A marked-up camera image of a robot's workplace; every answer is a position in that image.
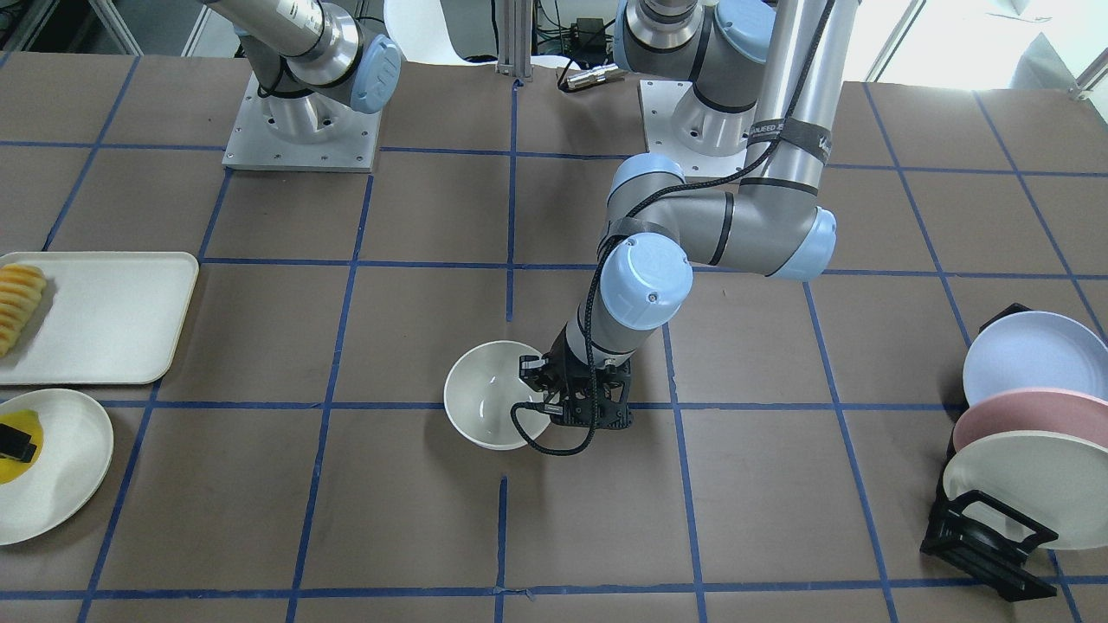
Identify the black dish rack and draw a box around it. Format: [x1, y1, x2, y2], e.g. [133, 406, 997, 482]
[919, 303, 1060, 602]

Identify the light blue plate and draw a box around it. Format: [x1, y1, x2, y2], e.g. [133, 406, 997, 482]
[962, 312, 1107, 406]

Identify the white rectangular tray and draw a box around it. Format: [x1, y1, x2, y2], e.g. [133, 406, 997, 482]
[1, 251, 199, 386]

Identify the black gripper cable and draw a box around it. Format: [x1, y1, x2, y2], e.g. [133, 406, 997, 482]
[509, 0, 837, 457]

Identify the white ceramic bowl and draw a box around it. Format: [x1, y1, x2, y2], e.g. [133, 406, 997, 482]
[443, 340, 544, 451]

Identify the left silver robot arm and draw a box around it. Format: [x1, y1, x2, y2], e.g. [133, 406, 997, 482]
[511, 1, 859, 431]

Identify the silver cable connector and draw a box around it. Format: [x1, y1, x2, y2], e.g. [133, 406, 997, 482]
[558, 63, 627, 93]

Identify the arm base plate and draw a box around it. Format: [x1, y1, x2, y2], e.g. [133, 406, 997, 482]
[640, 79, 755, 162]
[222, 75, 383, 174]

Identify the cream plate in rack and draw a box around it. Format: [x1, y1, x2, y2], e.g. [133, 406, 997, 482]
[942, 431, 1107, 549]

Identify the pink plate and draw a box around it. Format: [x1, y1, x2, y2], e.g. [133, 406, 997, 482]
[952, 388, 1107, 451]

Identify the white round plate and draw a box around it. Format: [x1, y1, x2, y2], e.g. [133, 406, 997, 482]
[1, 388, 114, 545]

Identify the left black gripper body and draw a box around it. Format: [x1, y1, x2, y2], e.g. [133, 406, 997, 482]
[546, 331, 634, 430]

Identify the aluminium frame post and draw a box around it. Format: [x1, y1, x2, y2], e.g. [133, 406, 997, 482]
[495, 0, 533, 82]

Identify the yellow lemon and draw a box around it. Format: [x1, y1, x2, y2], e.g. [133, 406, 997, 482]
[1, 409, 44, 486]

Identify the sliced yellow fruit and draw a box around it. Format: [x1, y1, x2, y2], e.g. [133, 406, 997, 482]
[1, 263, 47, 357]

